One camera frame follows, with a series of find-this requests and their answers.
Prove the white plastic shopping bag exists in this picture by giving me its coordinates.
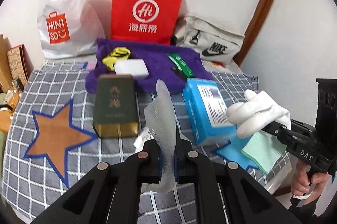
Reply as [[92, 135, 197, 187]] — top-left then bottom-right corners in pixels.
[[37, 0, 106, 60]]

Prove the patterned gift box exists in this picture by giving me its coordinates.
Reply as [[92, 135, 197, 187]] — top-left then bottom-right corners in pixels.
[[7, 44, 31, 82]]

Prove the grey waist bag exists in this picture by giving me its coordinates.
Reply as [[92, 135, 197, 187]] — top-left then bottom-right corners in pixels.
[[174, 16, 245, 65]]

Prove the person's right forearm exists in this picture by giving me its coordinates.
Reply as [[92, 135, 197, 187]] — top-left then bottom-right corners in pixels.
[[288, 194, 337, 224]]

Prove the orange star patch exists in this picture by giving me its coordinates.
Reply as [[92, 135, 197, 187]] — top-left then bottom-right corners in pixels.
[[24, 99, 98, 188]]

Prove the grey checked blanket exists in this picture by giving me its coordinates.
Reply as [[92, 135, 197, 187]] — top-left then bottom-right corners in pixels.
[[1, 61, 260, 224]]

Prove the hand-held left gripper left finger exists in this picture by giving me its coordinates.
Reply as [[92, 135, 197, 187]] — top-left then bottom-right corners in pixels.
[[32, 138, 162, 224]]

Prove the clear mesh foam sleeve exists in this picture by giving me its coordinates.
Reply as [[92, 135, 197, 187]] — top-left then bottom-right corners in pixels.
[[144, 79, 177, 194]]

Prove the purple towel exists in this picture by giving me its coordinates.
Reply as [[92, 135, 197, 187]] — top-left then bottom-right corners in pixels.
[[86, 37, 214, 94]]

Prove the dark green tin box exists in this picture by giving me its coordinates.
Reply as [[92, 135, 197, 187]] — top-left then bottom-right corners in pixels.
[[93, 75, 139, 138]]

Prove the wooden bedside table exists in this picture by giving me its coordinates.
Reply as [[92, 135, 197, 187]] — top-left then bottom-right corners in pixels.
[[0, 77, 27, 135]]

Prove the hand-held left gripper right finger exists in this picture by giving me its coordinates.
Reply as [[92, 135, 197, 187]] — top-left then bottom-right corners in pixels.
[[174, 121, 293, 224]]

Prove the white glove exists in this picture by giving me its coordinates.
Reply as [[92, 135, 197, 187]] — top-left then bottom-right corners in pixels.
[[226, 89, 291, 139]]

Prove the blue tissue pack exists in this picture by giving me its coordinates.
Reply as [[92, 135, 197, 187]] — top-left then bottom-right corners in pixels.
[[182, 78, 237, 146]]

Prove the yellow black cloth band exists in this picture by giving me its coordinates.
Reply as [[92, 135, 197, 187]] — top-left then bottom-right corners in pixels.
[[102, 47, 131, 71]]

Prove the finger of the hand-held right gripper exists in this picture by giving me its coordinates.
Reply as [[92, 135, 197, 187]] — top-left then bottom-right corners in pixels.
[[261, 121, 293, 147], [290, 119, 316, 133]]

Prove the person's right hand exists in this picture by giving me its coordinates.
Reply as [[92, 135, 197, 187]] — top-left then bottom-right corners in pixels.
[[291, 158, 333, 199]]

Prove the green wet wipe packet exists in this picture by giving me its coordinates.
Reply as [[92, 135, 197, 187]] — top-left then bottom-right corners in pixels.
[[167, 53, 195, 77]]

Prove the white sponge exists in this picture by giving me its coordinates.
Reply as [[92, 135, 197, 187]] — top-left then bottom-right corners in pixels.
[[115, 59, 150, 77]]

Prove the mint green cloth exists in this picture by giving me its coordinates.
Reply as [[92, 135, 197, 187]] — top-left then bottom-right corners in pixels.
[[241, 131, 287, 175]]

